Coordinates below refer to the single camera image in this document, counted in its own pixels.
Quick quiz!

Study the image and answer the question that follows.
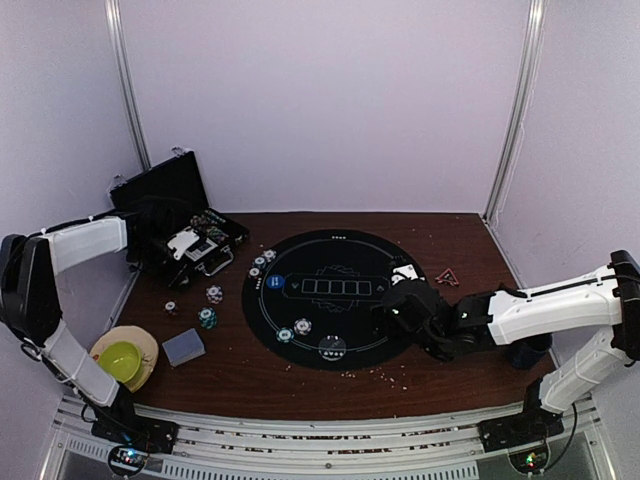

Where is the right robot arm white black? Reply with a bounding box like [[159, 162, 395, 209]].
[[371, 250, 639, 442]]

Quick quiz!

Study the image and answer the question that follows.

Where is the green plastic bowl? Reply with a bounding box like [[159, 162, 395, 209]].
[[98, 341, 142, 383]]

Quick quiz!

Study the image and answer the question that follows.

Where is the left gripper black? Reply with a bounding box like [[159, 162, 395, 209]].
[[128, 237, 193, 290]]

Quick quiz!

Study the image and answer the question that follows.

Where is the clear dealer button disc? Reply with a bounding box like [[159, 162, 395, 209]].
[[318, 335, 347, 362]]

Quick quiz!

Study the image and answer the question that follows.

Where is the aluminium frame post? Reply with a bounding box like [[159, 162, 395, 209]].
[[483, 0, 548, 225], [104, 0, 151, 171]]

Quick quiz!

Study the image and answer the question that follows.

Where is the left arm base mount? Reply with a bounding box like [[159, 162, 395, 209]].
[[88, 404, 179, 479]]

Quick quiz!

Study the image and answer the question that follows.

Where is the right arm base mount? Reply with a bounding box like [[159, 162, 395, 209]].
[[478, 406, 564, 476]]

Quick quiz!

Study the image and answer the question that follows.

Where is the dark blue mug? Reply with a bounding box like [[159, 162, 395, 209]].
[[506, 333, 553, 370]]

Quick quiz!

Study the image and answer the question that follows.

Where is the blue small blind button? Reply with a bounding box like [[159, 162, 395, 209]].
[[265, 274, 285, 290]]

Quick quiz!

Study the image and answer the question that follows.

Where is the green chip stack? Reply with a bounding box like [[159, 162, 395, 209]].
[[198, 307, 218, 330]]

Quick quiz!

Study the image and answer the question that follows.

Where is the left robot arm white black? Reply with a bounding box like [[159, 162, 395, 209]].
[[1, 196, 198, 444]]

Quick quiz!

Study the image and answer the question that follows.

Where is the aluminium front rail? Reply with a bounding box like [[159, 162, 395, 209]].
[[36, 395, 617, 479]]

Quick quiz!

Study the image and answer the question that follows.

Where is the green fifty chip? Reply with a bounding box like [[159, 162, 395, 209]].
[[276, 327, 294, 343]]

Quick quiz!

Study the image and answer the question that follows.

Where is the black poker chip case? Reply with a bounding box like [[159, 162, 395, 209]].
[[110, 151, 249, 281]]

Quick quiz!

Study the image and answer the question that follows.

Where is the round black poker mat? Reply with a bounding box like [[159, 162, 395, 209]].
[[242, 230, 425, 371]]

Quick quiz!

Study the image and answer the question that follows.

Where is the red brown chip stack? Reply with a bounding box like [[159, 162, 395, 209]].
[[164, 301, 179, 316]]

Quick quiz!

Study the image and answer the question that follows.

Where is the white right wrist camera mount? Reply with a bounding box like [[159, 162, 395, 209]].
[[391, 264, 419, 286]]

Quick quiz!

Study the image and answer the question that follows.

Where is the white blue chip stack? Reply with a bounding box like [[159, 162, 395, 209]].
[[293, 318, 313, 336]]

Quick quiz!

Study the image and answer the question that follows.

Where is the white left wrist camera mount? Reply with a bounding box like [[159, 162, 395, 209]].
[[167, 228, 199, 260]]

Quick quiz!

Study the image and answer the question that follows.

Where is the red black triangle marker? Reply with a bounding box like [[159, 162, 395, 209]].
[[435, 268, 459, 286]]

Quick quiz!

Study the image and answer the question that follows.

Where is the beige plate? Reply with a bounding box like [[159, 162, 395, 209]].
[[89, 325, 159, 393]]

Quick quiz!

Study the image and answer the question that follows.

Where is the chrome case handle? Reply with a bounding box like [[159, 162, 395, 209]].
[[196, 247, 235, 278]]

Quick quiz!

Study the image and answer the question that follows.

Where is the left aluminium frame post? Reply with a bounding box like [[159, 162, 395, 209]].
[[104, 0, 151, 171]]

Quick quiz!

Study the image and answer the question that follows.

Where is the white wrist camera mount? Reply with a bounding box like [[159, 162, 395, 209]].
[[167, 228, 199, 260], [391, 264, 419, 286]]

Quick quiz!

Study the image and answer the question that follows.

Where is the playing card deck box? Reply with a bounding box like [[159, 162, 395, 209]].
[[185, 238, 218, 262]]

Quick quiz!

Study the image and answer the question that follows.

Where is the right aluminium frame post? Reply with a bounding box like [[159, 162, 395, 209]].
[[483, 0, 548, 225]]

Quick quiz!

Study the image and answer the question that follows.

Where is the blue ten chip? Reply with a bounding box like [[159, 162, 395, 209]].
[[263, 249, 277, 262]]

